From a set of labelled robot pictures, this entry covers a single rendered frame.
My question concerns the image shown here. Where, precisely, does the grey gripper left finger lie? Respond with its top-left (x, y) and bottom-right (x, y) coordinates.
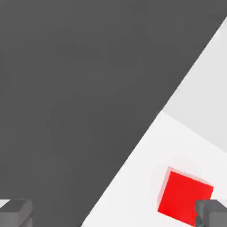
top-left (0, 199), bottom-right (34, 227)

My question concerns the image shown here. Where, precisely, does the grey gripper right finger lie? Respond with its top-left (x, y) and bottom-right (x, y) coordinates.
top-left (194, 199), bottom-right (227, 227)

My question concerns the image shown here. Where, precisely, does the small red cube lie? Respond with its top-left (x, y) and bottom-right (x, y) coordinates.
top-left (157, 166), bottom-right (215, 227)

